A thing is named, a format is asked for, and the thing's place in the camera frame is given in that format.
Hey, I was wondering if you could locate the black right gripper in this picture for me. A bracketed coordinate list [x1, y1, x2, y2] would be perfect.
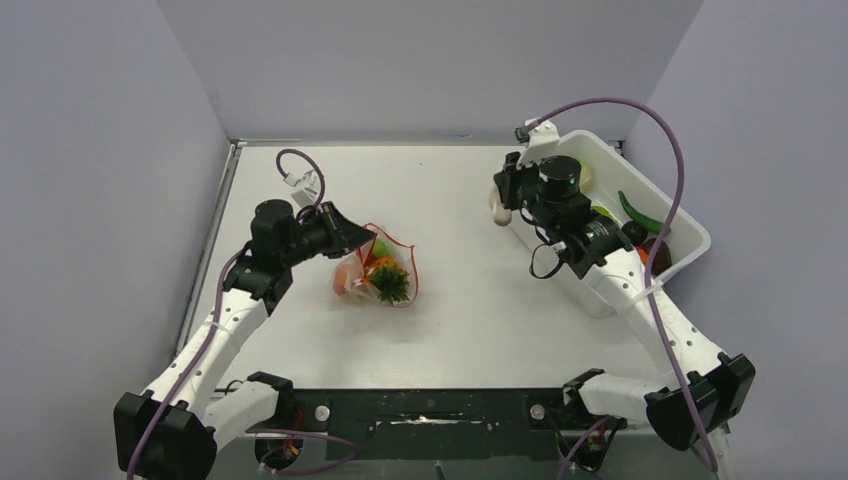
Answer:
[496, 148, 559, 233]

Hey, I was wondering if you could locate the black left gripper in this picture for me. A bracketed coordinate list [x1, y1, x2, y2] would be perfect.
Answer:
[281, 201, 375, 267]

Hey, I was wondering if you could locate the small green cabbage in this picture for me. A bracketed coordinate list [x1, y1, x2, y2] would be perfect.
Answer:
[371, 239, 392, 260]

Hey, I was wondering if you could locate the white garlic bulb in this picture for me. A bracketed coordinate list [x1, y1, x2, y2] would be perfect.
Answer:
[488, 185, 512, 227]

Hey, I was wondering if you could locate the toy peach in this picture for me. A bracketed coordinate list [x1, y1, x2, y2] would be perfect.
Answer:
[331, 259, 363, 297]

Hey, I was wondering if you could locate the clear zip bag orange zipper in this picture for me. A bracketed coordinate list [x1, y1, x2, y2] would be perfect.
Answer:
[330, 222, 419, 308]

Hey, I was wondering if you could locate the toy pineapple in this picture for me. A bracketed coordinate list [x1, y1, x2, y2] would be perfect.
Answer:
[365, 257, 411, 306]

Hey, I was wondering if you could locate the light green pepper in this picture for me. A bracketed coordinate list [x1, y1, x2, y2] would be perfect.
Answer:
[591, 205, 620, 225]

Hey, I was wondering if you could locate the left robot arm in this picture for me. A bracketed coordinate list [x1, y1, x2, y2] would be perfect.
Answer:
[113, 199, 376, 479]

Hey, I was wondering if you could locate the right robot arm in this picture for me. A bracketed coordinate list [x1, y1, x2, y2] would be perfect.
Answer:
[493, 152, 756, 451]

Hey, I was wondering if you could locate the pale green cabbage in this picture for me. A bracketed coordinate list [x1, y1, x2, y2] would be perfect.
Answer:
[579, 160, 594, 193]

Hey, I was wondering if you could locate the dark avocado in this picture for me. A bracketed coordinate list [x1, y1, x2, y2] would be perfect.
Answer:
[621, 220, 650, 246]

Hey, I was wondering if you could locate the dark green cucumber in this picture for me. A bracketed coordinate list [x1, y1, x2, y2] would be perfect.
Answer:
[618, 190, 664, 234]

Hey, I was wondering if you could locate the dark red beet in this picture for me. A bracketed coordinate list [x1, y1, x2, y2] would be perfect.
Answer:
[641, 238, 673, 277]

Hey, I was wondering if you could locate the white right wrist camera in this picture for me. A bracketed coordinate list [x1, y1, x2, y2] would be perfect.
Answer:
[514, 119, 561, 169]

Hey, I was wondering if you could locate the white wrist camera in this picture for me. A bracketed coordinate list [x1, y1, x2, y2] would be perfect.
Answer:
[284, 170, 323, 208]
[514, 119, 561, 169]

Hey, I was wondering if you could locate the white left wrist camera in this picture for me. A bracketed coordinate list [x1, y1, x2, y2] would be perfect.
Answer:
[284, 170, 323, 208]

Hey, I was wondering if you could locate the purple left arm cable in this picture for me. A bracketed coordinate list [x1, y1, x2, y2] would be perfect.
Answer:
[125, 148, 327, 480]

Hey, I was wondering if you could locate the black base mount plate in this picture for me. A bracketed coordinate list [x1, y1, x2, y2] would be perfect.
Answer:
[256, 387, 597, 461]

